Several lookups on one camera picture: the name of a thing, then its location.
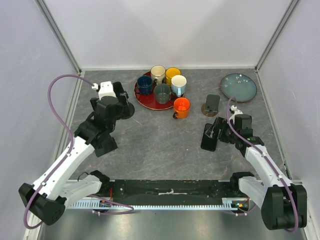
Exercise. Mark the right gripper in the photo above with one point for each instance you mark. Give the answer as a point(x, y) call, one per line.
point(221, 123)

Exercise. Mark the black phone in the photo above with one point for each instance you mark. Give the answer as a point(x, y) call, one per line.
point(207, 143)

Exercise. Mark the black round-base phone stand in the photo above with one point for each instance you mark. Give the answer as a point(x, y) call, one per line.
point(128, 108)

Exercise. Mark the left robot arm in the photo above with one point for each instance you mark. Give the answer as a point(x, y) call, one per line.
point(49, 196)

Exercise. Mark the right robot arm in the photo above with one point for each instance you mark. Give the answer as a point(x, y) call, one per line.
point(282, 203)

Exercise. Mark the black angled phone stand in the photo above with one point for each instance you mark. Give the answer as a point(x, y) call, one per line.
point(105, 145)

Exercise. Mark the orange mug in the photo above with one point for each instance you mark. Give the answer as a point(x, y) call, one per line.
point(181, 107)

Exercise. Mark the blue ceramic plate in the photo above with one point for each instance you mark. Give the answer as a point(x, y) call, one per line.
point(238, 85)

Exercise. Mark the light blue white mug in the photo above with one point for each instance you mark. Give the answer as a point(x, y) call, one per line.
point(178, 85)

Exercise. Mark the grey glass mug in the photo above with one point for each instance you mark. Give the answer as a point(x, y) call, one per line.
point(163, 94)

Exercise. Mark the red round tray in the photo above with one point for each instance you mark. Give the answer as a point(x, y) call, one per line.
point(149, 101)

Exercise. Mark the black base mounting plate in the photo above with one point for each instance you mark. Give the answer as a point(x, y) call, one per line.
point(170, 192)

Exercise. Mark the yellow mug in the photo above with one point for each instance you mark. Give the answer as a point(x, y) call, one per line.
point(170, 73)

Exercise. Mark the cream mug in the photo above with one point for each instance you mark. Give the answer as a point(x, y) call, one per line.
point(158, 74)

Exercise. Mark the dark blue mug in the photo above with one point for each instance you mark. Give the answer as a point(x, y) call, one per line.
point(144, 85)

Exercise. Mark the slotted cable duct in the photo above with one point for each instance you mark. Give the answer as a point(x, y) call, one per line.
point(99, 205)

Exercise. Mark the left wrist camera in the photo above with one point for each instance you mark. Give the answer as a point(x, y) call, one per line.
point(104, 89)

